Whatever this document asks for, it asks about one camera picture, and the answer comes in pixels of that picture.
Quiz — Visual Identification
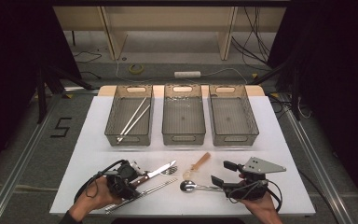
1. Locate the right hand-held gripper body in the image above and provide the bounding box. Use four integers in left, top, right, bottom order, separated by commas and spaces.
223, 156, 287, 202

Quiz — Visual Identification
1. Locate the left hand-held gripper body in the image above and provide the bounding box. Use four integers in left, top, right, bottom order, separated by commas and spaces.
105, 159, 145, 201

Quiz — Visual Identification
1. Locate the metal chopstick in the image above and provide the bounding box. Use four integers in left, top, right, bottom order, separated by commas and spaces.
104, 176, 179, 211
105, 178, 179, 216

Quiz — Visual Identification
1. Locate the amber plastic spoon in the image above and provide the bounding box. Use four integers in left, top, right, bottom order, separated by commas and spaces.
182, 151, 212, 181

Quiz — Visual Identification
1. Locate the metal spoon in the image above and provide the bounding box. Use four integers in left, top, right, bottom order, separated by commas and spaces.
179, 179, 227, 193

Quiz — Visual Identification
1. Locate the smoky clear plastic bin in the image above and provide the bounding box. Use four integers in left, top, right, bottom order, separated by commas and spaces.
208, 84, 260, 147
161, 83, 207, 147
103, 84, 155, 147

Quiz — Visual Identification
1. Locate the person's right hand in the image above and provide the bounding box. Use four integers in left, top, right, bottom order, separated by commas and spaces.
239, 194, 283, 224

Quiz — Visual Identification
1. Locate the person's left hand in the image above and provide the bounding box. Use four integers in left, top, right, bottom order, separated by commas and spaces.
69, 176, 122, 220

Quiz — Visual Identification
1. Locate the black metal stand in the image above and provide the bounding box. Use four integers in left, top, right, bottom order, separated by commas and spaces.
251, 59, 303, 121
35, 63, 96, 125

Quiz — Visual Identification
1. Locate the white power strip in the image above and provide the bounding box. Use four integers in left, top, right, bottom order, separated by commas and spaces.
173, 70, 202, 79

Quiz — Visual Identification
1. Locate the yellow tape roll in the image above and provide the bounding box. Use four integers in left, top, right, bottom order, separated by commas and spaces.
128, 63, 145, 76

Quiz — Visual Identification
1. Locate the beige wooden shelf unit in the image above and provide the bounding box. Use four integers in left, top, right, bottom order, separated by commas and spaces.
51, 6, 287, 62

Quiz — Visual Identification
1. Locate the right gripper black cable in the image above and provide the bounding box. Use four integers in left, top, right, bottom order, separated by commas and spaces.
227, 180, 283, 214

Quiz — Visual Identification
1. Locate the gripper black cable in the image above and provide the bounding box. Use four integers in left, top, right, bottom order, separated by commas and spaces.
227, 180, 283, 214
74, 159, 129, 203

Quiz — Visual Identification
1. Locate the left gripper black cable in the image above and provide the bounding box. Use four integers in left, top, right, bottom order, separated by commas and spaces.
74, 159, 129, 203

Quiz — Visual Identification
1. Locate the thick black floor cable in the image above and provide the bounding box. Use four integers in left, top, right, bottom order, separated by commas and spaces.
297, 169, 339, 224

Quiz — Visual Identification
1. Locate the long aluminium floor rail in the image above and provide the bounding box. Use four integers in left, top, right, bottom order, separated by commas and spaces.
278, 92, 357, 224
0, 94, 62, 224

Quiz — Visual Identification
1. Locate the short aluminium rail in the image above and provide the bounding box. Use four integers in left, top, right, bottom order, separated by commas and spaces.
63, 86, 101, 94

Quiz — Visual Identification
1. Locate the thin black floor cable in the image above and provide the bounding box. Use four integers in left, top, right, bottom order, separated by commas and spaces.
73, 50, 103, 64
79, 70, 103, 80

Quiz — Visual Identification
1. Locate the bundle of black cables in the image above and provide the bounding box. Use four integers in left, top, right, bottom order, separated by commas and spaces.
230, 6, 273, 68

